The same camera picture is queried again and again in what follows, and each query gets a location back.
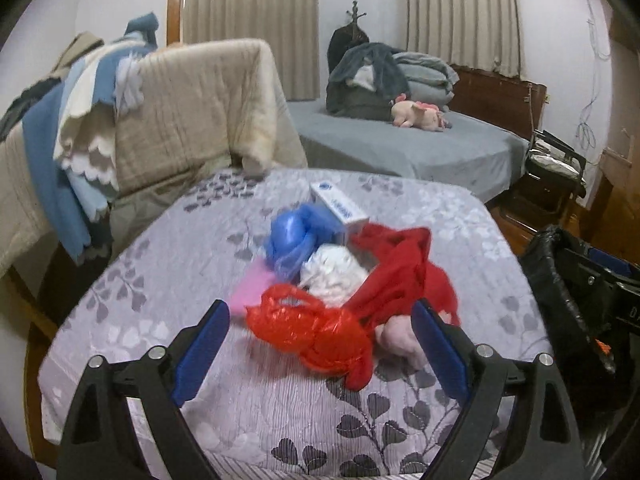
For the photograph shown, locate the red cloth gloves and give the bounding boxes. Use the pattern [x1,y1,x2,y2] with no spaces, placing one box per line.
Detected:
[344,223,460,332]

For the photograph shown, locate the pink face mask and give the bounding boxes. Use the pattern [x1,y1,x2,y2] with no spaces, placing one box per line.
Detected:
[228,257,278,318]

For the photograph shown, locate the red plastic bag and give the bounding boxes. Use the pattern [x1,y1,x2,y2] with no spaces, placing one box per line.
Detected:
[245,284,373,391]

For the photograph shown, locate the white paper ball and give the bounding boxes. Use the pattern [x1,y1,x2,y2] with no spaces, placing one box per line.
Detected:
[298,244,369,308]

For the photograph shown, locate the black trash bag bin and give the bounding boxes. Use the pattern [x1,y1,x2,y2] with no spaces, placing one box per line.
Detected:
[518,226,639,479]

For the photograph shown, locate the grey leaf-pattern quilt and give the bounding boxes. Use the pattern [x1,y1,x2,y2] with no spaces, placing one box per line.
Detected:
[38,170,550,479]

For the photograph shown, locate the black folding chair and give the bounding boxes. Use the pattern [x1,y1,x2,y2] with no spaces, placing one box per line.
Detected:
[498,129,587,234]

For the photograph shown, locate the blue plastic bag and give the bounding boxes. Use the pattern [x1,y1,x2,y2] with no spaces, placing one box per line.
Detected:
[264,203,346,282]

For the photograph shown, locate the grey bed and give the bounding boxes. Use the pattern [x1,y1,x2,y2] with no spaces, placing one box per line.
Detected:
[288,100,528,203]

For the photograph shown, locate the white blue cardboard box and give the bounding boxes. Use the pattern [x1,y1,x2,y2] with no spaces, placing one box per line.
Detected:
[309,180,370,245]

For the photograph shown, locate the blue white scalloped blanket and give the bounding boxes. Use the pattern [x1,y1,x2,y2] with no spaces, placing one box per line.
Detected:
[1,13,158,262]

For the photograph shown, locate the dark wooden headboard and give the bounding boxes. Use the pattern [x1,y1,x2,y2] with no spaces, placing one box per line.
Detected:
[449,65,547,140]

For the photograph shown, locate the beige quilted blanket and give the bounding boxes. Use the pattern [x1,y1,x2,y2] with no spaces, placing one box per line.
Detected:
[1,39,307,269]

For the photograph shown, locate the pink plush pig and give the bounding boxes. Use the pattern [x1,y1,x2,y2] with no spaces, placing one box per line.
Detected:
[390,93,451,132]

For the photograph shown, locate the pile of grey blankets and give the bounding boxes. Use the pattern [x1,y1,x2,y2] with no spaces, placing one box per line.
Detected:
[393,52,460,112]

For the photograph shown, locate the dark grey fleece jacket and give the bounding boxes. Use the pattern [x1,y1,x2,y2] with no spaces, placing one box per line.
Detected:
[326,42,410,122]

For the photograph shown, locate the right beige curtain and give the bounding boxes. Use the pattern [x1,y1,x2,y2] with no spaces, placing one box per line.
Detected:
[407,0,524,78]

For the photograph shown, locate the beige curtain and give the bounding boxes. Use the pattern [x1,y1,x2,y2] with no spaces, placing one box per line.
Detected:
[181,0,320,101]
[407,0,524,78]

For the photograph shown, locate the wooden coat rack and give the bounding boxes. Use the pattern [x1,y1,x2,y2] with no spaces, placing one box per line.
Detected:
[326,0,370,73]

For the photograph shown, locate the left beige curtain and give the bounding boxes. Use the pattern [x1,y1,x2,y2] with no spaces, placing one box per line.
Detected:
[181,0,320,101]

